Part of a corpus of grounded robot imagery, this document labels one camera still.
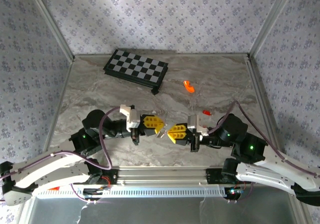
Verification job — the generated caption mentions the orange plastic key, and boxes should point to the orange plastic key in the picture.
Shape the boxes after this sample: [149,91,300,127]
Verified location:
[183,80,195,94]

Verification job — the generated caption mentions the black white folding chessboard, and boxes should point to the black white folding chessboard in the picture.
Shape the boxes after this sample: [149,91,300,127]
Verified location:
[103,49,169,96]

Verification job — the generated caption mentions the small LED circuit board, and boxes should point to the small LED circuit board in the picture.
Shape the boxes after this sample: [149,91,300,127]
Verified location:
[226,186,245,199]

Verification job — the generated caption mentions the black connector box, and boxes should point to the black connector box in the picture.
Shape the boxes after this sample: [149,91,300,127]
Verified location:
[83,187,111,196]

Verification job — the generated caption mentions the grey metal sheet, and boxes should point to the grey metal sheet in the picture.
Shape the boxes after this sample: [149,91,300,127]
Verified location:
[18,196,308,224]

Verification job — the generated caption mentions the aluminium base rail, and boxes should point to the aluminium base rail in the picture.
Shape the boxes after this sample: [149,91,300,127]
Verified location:
[109,165,226,187]

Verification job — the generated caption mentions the aluminium floor rail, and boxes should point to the aluminium floor rail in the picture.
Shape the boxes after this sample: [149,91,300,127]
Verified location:
[41,56,76,166]
[245,54,285,159]

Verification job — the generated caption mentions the red wires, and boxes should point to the red wires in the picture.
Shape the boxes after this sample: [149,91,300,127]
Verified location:
[100,174,113,187]

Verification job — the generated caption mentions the white slotted cable duct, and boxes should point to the white slotted cable duct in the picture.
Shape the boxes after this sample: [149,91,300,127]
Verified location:
[34,185,230,198]

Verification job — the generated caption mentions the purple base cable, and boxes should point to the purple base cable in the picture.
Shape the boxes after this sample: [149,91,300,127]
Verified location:
[70,183,112,205]
[226,181,254,205]

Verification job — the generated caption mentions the aluminium frame post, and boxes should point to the aluminium frame post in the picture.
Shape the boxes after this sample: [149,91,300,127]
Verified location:
[248,0,299,57]
[24,0,76,61]

